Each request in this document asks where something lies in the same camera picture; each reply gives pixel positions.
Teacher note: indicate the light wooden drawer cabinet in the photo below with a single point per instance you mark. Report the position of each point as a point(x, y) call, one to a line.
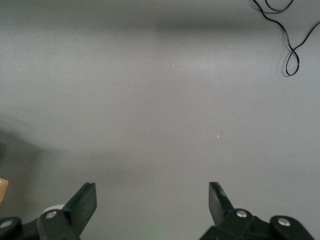
point(3, 190)

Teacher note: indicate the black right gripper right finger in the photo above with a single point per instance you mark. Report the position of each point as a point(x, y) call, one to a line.
point(218, 200)

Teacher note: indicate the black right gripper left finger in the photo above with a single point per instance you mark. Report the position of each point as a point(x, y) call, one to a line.
point(83, 202)

